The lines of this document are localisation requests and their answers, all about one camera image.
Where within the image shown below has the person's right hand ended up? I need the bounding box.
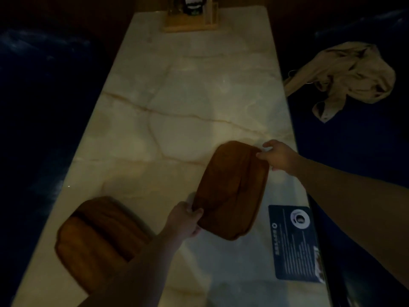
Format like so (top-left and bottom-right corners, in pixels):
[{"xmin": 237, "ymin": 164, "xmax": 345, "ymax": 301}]
[{"xmin": 256, "ymin": 139, "xmax": 305, "ymax": 176}]

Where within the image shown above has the person's left hand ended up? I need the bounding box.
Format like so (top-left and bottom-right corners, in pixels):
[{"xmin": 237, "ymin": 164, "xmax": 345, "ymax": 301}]
[{"xmin": 161, "ymin": 201, "xmax": 204, "ymax": 239}]

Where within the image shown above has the brown wooden tray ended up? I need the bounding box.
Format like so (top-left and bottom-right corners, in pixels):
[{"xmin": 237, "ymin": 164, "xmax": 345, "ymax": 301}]
[
  {"xmin": 192, "ymin": 140, "xmax": 269, "ymax": 242},
  {"xmin": 54, "ymin": 196, "xmax": 154, "ymax": 294}
]

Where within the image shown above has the person's left forearm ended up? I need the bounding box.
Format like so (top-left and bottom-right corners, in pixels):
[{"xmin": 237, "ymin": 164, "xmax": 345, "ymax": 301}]
[{"xmin": 78, "ymin": 230, "xmax": 179, "ymax": 307}]

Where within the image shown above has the person's right forearm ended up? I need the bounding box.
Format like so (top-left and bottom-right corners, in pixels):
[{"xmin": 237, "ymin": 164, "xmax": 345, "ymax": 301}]
[{"xmin": 295, "ymin": 156, "xmax": 409, "ymax": 290}]

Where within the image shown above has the dark blue booth seat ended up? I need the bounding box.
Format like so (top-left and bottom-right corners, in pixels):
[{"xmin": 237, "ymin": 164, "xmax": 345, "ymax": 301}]
[
  {"xmin": 0, "ymin": 27, "xmax": 106, "ymax": 307},
  {"xmin": 275, "ymin": 9, "xmax": 409, "ymax": 307}
]

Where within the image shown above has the dark blue printed card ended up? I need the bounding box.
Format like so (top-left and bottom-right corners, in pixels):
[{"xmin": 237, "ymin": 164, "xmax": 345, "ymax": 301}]
[{"xmin": 268, "ymin": 205, "xmax": 326, "ymax": 284}]

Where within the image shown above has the beige crumpled jacket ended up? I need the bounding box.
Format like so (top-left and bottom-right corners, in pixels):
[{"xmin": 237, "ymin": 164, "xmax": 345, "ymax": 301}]
[{"xmin": 283, "ymin": 41, "xmax": 397, "ymax": 124}]

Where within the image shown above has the wooden condiment holder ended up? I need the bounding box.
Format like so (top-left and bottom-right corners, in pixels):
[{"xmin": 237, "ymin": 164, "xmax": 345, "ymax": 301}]
[{"xmin": 161, "ymin": 0, "xmax": 220, "ymax": 33}]

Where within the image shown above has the black bottle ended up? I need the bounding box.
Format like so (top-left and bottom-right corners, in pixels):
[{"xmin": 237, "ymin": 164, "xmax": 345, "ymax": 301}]
[{"xmin": 182, "ymin": 0, "xmax": 205, "ymax": 16}]

